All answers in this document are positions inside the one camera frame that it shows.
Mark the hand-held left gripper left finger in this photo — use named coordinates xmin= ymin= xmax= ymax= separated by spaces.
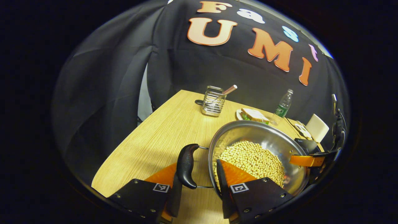
xmin=107 ymin=162 xmax=184 ymax=223

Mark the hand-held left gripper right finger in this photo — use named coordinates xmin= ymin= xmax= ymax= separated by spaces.
xmin=216 ymin=159 xmax=294 ymax=224

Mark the black induction cooktop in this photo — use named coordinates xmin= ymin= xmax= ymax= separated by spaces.
xmin=294 ymin=138 xmax=322 ymax=155

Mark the pile of soybeans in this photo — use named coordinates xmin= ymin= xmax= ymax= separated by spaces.
xmin=214 ymin=141 xmax=285 ymax=189

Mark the steel pot with black handle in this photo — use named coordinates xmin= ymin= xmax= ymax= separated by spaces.
xmin=176 ymin=120 xmax=310 ymax=199

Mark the white box-shaped appliance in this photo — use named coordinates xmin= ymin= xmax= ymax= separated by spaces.
xmin=305 ymin=114 xmax=330 ymax=143

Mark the clear plastic water bottle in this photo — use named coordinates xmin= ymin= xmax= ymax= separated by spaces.
xmin=271 ymin=89 xmax=294 ymax=125

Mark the sandwich with lettuce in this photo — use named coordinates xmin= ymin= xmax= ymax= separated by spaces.
xmin=241 ymin=108 xmax=270 ymax=124

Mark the pink brown stick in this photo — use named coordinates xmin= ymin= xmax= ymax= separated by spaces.
xmin=218 ymin=85 xmax=238 ymax=98

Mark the black backdrop cloth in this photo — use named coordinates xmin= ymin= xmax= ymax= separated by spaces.
xmin=51 ymin=0 xmax=350 ymax=187

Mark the black power cable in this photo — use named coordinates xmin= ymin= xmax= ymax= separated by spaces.
xmin=285 ymin=117 xmax=300 ymax=139

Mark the metal wire utensil holder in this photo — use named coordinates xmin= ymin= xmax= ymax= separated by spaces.
xmin=201 ymin=86 xmax=227 ymax=117

